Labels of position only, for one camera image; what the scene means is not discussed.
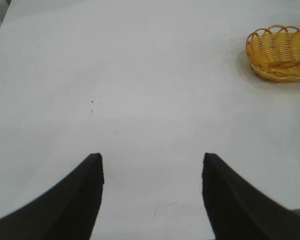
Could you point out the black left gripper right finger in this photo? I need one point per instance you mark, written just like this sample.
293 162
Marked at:
240 207

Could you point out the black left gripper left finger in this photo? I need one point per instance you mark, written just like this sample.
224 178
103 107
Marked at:
65 205

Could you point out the woven yellow wicker basket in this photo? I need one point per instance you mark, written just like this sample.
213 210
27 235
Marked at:
280 57

